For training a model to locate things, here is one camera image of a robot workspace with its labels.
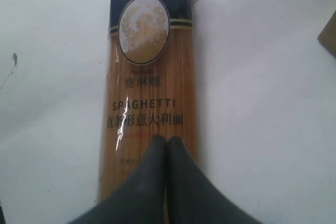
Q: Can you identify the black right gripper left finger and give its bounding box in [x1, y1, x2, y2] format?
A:
[71, 135, 166, 223]

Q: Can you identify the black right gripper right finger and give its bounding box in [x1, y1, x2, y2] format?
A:
[166, 136, 259, 223]

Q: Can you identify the spaghetti packet dark blue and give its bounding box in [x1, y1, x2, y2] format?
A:
[98, 0, 198, 200]

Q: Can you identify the brown paper bag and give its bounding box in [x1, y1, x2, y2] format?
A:
[318, 12, 336, 58]

